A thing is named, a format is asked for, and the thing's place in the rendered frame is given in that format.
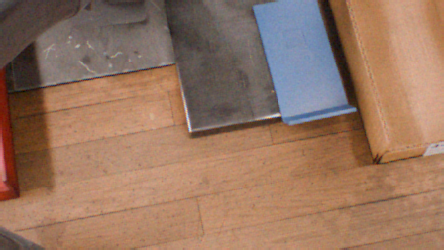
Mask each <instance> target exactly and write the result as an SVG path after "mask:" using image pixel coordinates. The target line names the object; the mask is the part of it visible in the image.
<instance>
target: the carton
mask: <svg viewBox="0 0 444 250"><path fill-rule="evenodd" d="M327 1H328V3H329V7H330V10H331V15H332V17H333V22H334V24H335V29H336V32H337V36H338V38H339V44H340V46H341V49H342V53H343V55H344V60H345V63H346V68H347V70H348V74H349V76H350V81H351V83H352V88H353V91H354V96H355V98H356V102H357V105H358V110H359V113H360V117H361V119H362V124H363V127H364V129H365V134H366V136H367V141H368V144H369V148H370V150H371V155H372V158H373V163H374V165H378V164H381V163H389V162H392V161H399V160H403V159H410V158H414V157H421V156H422V157H424V156H428V155H431V154H439V153H442V152H444V0H327Z"/></svg>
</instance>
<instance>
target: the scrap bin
mask: <svg viewBox="0 0 444 250"><path fill-rule="evenodd" d="M19 197H20V190H19V184H18V173H17V167H16V155H15V149H14V138H13V131H12V120H11V114H10V102H9V96H8V87H7V79H6V73H5V66H3V68H2V69H1V70H0V202H1V201H5V200H12V199H16V198H19Z"/></svg>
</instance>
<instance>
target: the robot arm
mask: <svg viewBox="0 0 444 250"><path fill-rule="evenodd" d="M145 1H147V0H0V70H1V69H2V68H3V66H5V65H6V64H7V63H9V62H10V61H11V60H12V59H13V58H14V57H15V56H16V55H17V54H18V53H19V52H20V51H22V50H23V49H24V48H25V47H26V46H27V45H28V44H30V43H31V42H32V41H33V40H34V39H35V38H37V37H38V36H40V35H41V34H42V33H43V32H45V31H46V30H48V29H49V28H51V27H52V26H55V25H56V24H58V23H59V22H60V21H63V20H65V19H69V18H71V17H72V20H73V24H74V26H75V27H76V28H78V29H82V28H93V27H99V26H109V25H116V24H126V23H132V22H141V21H143V20H144V19H145V16H146V13H145V12H146V5H145ZM0 250H46V248H44V247H43V246H41V244H36V243H35V242H33V241H32V240H31V239H30V240H29V239H26V238H25V237H22V236H21V235H18V234H17V233H14V232H13V231H10V230H9V229H6V228H5V227H2V226H1V225H0Z"/></svg>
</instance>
